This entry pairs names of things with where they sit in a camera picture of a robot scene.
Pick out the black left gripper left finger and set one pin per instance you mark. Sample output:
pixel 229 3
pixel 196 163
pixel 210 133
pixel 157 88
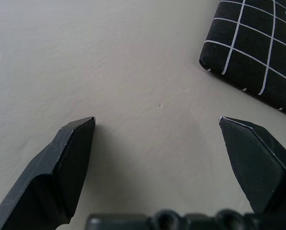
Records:
pixel 49 177

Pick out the black white-grid folded cloth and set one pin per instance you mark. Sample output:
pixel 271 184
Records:
pixel 253 43

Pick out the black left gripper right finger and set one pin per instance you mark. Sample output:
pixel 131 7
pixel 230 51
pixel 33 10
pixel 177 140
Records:
pixel 255 167

